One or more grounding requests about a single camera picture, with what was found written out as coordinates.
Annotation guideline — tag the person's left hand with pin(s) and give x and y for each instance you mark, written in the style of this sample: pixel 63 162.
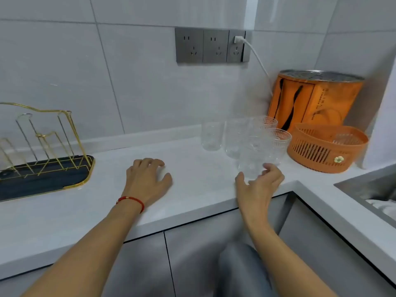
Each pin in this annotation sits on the person's left hand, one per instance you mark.
pixel 145 182

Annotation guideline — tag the person's right hand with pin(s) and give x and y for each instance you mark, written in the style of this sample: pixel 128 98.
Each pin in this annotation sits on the person's right hand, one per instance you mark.
pixel 256 197

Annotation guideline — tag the clear embossed glass cup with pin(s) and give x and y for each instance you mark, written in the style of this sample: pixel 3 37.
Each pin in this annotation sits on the clear embossed glass cup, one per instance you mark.
pixel 263 123
pixel 212 139
pixel 233 142
pixel 280 145
pixel 250 160

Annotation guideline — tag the person's right forearm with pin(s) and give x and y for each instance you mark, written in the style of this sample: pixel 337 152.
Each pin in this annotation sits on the person's right forearm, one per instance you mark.
pixel 284 262

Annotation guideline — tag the person's left forearm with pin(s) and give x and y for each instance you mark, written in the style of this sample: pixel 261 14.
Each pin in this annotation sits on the person's left forearm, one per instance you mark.
pixel 86 253

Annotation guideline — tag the person's grey trouser leg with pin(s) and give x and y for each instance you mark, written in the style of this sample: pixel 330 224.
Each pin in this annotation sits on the person's grey trouser leg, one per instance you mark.
pixel 241 272

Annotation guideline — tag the orange plastic basket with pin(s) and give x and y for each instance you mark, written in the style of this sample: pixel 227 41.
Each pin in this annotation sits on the orange plastic basket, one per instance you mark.
pixel 309 151

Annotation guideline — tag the grey cabinet door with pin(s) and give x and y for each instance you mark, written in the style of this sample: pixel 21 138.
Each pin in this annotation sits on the grey cabinet door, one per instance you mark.
pixel 198 250
pixel 139 269
pixel 325 244

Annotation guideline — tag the stainless steel sink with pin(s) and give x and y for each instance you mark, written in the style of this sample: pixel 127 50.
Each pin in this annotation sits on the stainless steel sink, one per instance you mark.
pixel 365 188

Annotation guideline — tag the white cloth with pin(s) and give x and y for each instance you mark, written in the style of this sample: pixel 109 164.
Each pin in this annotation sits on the white cloth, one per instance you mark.
pixel 385 207

